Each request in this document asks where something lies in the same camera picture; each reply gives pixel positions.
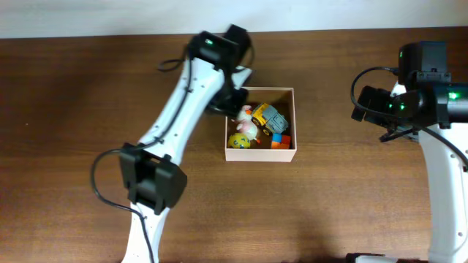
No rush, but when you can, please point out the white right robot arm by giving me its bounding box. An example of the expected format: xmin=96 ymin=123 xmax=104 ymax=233
xmin=350 ymin=41 xmax=467 ymax=262

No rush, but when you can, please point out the yellow grey toy truck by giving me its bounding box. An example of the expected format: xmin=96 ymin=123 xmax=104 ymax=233
xmin=252 ymin=103 xmax=289 ymax=136

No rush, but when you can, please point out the pink white toy duck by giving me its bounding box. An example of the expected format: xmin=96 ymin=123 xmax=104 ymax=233
xmin=232 ymin=105 xmax=261 ymax=144

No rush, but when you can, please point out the colourful two-by-two puzzle cube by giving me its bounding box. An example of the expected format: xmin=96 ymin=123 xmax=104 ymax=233
xmin=271 ymin=134 xmax=291 ymax=150

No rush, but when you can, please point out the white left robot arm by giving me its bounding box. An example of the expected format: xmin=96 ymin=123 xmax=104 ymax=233
xmin=119 ymin=25 xmax=252 ymax=262

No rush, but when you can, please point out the yellow ball with blue letters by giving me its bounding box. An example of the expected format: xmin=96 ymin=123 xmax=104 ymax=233
xmin=227 ymin=133 xmax=251 ymax=149

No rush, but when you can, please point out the white open cardboard box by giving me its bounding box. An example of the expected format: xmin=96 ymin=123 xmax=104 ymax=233
xmin=224 ymin=87 xmax=297 ymax=162

